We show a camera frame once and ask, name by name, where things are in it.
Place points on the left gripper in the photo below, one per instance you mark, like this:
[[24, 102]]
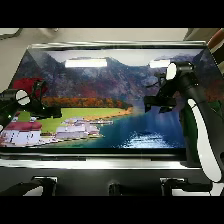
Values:
[[48, 113]]

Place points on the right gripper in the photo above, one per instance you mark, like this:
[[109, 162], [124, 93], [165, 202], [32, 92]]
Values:
[[160, 102]]

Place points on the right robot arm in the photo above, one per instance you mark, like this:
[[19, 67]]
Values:
[[186, 82]]

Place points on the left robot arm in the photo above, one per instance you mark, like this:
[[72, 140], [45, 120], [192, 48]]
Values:
[[7, 100]]

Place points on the red garment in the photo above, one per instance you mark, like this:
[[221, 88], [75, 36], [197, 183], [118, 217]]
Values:
[[25, 83]]

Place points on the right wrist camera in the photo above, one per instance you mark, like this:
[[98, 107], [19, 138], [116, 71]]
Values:
[[159, 80]]

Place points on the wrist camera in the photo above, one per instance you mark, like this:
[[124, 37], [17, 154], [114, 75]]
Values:
[[39, 91], [159, 80]]

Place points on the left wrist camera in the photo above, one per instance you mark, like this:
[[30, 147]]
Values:
[[39, 91]]

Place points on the silver frame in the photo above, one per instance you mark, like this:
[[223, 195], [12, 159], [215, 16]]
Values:
[[100, 164]]

